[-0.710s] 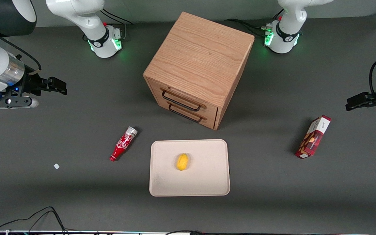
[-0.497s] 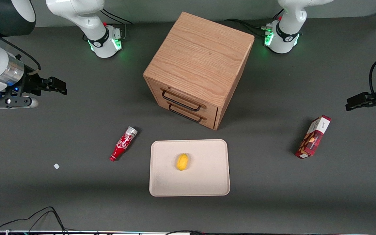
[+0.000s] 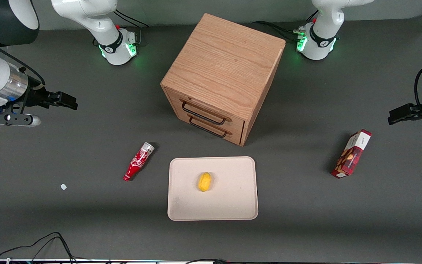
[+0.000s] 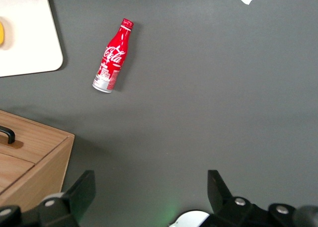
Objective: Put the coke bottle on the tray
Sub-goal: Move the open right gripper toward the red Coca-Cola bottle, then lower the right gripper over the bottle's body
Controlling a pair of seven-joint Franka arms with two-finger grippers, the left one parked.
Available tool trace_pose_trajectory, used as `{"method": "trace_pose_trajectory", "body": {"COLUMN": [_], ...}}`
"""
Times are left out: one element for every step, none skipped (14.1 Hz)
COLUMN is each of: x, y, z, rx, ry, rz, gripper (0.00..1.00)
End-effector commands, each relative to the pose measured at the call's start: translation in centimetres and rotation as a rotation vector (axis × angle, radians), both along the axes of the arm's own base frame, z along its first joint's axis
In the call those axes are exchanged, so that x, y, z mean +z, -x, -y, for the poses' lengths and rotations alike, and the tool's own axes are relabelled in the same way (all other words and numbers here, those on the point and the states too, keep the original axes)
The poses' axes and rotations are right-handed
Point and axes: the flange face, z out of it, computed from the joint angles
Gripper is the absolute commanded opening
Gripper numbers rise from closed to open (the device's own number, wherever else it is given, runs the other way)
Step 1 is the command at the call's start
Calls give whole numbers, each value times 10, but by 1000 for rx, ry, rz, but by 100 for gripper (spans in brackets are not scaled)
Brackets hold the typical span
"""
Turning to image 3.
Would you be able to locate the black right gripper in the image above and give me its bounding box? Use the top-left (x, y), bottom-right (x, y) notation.
top-left (20, 75), bottom-right (78, 111)

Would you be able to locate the red coke bottle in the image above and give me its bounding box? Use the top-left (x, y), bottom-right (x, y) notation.
top-left (123, 142), bottom-right (155, 182)

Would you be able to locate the beige plastic tray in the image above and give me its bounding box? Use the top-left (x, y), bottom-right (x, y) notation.
top-left (167, 156), bottom-right (259, 221)

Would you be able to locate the red plaid cookie box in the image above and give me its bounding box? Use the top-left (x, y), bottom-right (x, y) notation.
top-left (331, 129), bottom-right (373, 179)

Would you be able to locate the yellow lemon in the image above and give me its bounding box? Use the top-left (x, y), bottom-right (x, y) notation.
top-left (197, 172), bottom-right (212, 192)

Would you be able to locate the wooden drawer cabinet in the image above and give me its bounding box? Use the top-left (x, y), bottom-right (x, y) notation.
top-left (160, 13), bottom-right (286, 147)

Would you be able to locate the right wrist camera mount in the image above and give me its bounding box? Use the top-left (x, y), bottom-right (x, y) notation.
top-left (0, 104), bottom-right (42, 128)

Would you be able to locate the black right arm base cable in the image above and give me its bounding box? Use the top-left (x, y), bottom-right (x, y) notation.
top-left (93, 9), bottom-right (149, 48)

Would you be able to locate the black arm base cable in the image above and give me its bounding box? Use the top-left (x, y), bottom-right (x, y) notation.
top-left (251, 11), bottom-right (319, 43)
top-left (93, 9), bottom-right (149, 48)

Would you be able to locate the black metal drawer handle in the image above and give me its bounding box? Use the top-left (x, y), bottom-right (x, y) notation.
top-left (181, 101), bottom-right (227, 125)
top-left (188, 117), bottom-right (228, 139)

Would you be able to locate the black floor cable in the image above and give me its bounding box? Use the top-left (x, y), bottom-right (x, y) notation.
top-left (0, 231), bottom-right (78, 264)
top-left (185, 258), bottom-right (230, 264)

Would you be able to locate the black left arm base cable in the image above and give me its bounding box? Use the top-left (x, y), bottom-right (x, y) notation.
top-left (251, 11), bottom-right (319, 43)

